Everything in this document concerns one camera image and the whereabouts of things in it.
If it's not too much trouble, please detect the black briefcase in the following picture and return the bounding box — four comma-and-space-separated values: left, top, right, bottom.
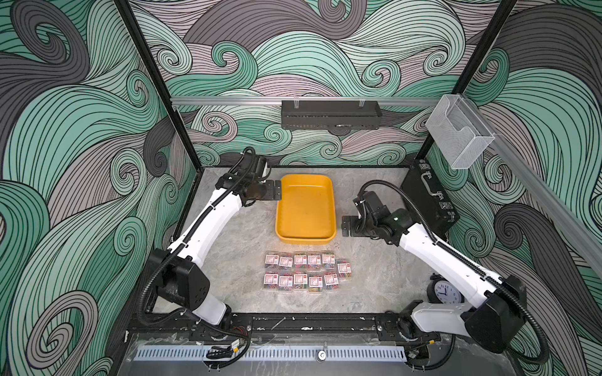
401, 159, 460, 241

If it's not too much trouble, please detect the aluminium rail right wall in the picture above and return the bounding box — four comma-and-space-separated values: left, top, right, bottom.
461, 96, 601, 276

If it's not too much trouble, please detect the paper clip box removed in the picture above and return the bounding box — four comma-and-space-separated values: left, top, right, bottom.
263, 271, 279, 290
277, 273, 294, 292

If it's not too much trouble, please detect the aluminium rail back wall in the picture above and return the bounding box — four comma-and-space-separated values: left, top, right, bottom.
171, 96, 441, 108

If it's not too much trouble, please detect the paper clip box edge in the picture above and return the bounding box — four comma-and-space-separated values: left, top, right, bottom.
308, 273, 324, 294

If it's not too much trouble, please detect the clear acrylic wall holder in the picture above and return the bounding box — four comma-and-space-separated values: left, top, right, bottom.
426, 94, 495, 170

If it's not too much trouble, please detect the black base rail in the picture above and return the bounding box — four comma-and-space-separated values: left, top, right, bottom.
126, 312, 504, 344

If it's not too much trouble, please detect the black round alarm clock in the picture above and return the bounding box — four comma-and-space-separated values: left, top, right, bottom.
426, 274, 465, 304

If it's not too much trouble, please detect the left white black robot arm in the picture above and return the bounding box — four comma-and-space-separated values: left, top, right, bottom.
136, 147, 282, 327

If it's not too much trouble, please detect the black wall-mounted tray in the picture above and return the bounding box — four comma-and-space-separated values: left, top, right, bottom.
281, 100, 383, 131

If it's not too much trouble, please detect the paper clip box barcode side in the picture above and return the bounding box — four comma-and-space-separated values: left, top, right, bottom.
321, 252, 336, 270

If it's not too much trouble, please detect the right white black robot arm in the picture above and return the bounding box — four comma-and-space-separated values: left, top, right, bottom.
343, 180, 550, 365

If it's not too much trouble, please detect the white slotted cable duct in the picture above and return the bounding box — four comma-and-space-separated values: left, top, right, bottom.
133, 345, 407, 363

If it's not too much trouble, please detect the yellow plastic storage tray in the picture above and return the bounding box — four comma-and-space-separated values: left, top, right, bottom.
275, 174, 337, 245

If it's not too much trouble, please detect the paper clip box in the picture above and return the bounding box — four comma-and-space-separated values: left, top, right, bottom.
293, 273, 309, 291
335, 258, 353, 280
323, 272, 340, 290
307, 252, 323, 271
264, 252, 280, 269
278, 254, 294, 270
293, 252, 308, 270

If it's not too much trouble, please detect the aluminium rail wall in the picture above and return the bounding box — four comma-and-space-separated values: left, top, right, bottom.
171, 96, 441, 108
461, 96, 601, 276

